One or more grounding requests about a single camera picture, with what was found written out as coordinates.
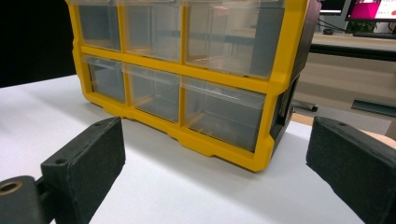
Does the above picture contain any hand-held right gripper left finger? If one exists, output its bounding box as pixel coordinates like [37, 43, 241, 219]
[40, 116, 127, 224]

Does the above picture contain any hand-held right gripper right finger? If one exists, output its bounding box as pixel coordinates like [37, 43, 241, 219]
[305, 116, 396, 224]

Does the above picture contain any yellow black organizer cabinet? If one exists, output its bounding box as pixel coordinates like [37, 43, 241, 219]
[64, 0, 322, 173]

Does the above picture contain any clear plastic drawer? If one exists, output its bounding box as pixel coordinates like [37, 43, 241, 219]
[185, 0, 286, 78]

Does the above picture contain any dark metal bar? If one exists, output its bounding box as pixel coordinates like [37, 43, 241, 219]
[351, 97, 396, 119]

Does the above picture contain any black metal tube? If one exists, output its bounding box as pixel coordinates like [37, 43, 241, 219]
[292, 100, 319, 113]

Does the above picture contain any grid of clear drawers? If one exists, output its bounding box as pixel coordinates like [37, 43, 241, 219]
[69, 0, 286, 153]

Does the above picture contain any office desk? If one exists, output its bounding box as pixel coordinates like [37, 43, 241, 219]
[309, 32, 396, 63]

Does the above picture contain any black keyboard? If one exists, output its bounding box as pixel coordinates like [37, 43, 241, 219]
[353, 31, 396, 40]

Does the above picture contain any green plant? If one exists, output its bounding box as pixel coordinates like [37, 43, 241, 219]
[345, 21, 377, 35]

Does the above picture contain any monitor with pink screen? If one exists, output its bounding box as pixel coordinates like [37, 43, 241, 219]
[345, 0, 396, 22]

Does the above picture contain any dark computer monitor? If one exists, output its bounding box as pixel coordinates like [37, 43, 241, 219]
[318, 0, 348, 17]

